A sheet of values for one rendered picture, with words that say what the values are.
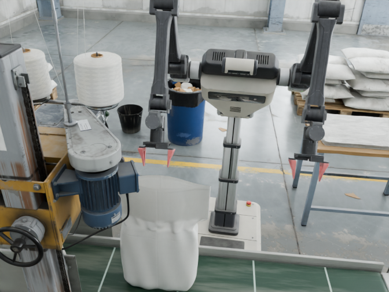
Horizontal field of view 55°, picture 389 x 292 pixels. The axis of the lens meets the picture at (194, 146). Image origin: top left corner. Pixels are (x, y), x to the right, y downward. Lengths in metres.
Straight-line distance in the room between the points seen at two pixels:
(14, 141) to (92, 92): 0.29
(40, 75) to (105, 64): 0.26
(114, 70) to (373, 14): 9.05
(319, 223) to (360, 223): 0.35
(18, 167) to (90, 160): 0.23
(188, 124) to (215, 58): 2.14
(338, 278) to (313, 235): 0.84
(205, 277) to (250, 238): 0.56
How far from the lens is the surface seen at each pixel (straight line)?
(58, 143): 1.55
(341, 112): 5.15
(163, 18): 1.47
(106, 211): 1.43
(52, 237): 1.49
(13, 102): 1.23
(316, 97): 1.46
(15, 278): 2.18
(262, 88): 1.91
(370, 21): 10.07
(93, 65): 1.29
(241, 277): 2.25
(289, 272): 2.34
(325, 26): 1.48
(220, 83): 1.91
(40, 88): 1.44
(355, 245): 3.23
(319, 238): 3.18
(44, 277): 1.67
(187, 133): 4.00
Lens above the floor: 2.08
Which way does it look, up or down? 30 degrees down
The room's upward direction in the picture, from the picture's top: 2 degrees clockwise
